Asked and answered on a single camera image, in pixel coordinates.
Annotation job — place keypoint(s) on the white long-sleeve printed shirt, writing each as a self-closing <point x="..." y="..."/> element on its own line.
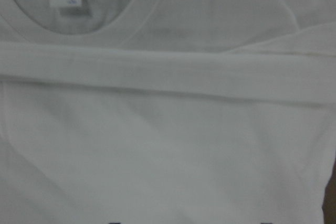
<point x="166" y="111"/>

